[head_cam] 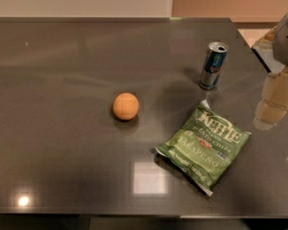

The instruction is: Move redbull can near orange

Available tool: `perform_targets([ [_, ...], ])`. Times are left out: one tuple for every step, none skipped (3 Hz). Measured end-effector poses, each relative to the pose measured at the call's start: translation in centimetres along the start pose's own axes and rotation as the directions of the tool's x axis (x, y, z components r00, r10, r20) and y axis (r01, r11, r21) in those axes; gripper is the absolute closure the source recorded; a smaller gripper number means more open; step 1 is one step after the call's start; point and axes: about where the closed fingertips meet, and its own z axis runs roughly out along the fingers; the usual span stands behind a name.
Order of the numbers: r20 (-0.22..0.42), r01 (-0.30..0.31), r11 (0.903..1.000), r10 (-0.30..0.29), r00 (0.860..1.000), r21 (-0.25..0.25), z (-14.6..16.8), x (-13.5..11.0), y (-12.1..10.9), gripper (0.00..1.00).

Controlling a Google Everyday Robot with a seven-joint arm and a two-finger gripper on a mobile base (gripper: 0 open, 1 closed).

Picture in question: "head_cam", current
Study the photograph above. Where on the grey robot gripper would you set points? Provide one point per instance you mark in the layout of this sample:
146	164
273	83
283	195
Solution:
286	43

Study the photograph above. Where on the blue silver redbull can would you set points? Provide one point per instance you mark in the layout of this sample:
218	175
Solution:
214	60

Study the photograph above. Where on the green kettle chips bag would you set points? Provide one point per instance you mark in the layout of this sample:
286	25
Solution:
205	146

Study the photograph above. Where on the orange fruit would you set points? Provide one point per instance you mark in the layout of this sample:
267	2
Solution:
125	106

